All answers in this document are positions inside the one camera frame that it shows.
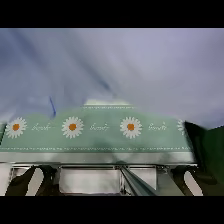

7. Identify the light blue shirt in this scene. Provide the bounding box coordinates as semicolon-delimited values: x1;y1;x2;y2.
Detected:
0;27;224;131

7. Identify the dark green garment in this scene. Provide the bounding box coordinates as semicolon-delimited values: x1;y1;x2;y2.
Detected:
183;120;224;186

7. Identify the silver frame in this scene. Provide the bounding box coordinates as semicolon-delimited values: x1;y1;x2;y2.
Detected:
0;161;202;197

